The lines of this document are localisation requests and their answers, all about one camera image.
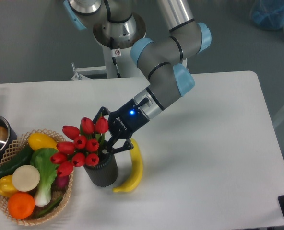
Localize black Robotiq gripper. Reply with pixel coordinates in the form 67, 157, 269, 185
93, 99, 150, 154

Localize red tulip bouquet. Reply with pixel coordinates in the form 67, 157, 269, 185
50, 117, 109, 177

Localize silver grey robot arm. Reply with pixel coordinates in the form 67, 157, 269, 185
63, 0, 212, 154

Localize dark grey ribbed vase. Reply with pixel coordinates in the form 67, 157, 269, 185
83, 149, 118, 187

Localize yellow banana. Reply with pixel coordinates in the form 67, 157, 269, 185
112, 138, 143, 193

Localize purple red onion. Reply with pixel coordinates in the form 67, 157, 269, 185
54, 176, 70, 188

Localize yellow squash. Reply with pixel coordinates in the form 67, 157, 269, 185
28, 132, 59, 151

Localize green bok choy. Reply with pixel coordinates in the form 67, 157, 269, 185
30, 148, 58, 207

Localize dark green cucumber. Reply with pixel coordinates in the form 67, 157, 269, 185
0, 144, 34, 179

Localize white round radish slice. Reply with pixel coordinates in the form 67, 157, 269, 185
12, 165, 40, 192

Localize woven wicker basket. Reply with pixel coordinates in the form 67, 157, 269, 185
0, 129, 73, 226

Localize green chili pepper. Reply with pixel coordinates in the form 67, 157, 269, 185
34, 196, 63, 219

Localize orange fruit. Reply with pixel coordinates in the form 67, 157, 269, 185
7, 192, 35, 219

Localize yellow bell pepper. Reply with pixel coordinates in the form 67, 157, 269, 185
0, 175, 18, 198

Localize blue plastic bag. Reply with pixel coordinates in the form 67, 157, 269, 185
250, 0, 284, 35

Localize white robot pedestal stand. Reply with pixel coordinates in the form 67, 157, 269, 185
71, 46, 144, 80

